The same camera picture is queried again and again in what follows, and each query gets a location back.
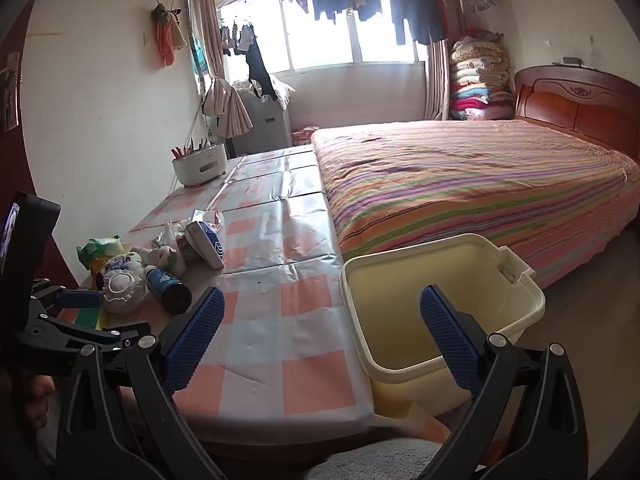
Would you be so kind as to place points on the orange hanging cloth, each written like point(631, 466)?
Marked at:
point(167, 35)

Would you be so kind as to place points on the black hanging garment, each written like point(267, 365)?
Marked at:
point(260, 70)

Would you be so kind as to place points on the teal hanging bag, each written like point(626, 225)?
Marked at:
point(200, 60)

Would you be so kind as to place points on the checked plastic tablecloth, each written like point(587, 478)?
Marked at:
point(280, 320)

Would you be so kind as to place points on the pink cloth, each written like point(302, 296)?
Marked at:
point(302, 136)

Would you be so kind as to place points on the hanging sock rack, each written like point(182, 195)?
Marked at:
point(237, 37)

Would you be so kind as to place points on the bed with striped sheet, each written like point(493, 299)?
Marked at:
point(450, 180)

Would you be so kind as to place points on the grey white cabinet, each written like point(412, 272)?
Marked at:
point(265, 125)

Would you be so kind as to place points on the tied striped curtain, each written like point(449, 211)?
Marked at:
point(207, 35)

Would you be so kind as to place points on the white and blue box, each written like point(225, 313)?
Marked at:
point(207, 247)

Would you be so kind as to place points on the rolled beige sock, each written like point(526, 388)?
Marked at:
point(122, 290)

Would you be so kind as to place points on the blue can with black cap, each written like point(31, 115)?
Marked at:
point(165, 285)

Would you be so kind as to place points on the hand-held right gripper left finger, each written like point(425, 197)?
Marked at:
point(195, 340)

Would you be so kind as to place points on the person's left hand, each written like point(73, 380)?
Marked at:
point(37, 400)

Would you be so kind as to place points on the metal door lock plate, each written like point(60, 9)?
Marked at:
point(11, 90)

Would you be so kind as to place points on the green tissue packet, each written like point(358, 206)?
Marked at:
point(102, 247)

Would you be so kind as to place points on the white cloth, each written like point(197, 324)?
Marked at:
point(285, 90)

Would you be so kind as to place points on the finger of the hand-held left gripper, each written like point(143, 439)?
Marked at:
point(65, 335)
point(77, 300)

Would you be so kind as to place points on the window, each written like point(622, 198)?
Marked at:
point(325, 45)

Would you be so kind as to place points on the bunch of pens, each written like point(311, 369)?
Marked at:
point(192, 147)

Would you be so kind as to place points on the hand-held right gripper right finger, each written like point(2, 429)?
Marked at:
point(450, 345)

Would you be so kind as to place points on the green yellow small packet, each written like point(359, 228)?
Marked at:
point(89, 317)

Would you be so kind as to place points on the person's grey trousers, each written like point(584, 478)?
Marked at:
point(370, 462)

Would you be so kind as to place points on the cream plastic bin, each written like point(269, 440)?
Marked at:
point(425, 270)

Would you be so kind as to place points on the clear plastic bag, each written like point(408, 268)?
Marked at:
point(170, 240)

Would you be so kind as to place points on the small dark object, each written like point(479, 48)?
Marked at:
point(567, 61)

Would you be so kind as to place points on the dark red door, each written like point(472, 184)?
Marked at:
point(15, 170)

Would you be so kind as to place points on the stack of folded quilts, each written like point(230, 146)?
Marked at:
point(480, 80)

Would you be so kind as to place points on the white round pen holder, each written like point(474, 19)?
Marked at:
point(200, 167)

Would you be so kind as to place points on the clear plastic wrapper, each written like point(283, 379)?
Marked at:
point(212, 217)

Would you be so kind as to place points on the wooden headboard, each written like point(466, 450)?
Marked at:
point(575, 100)

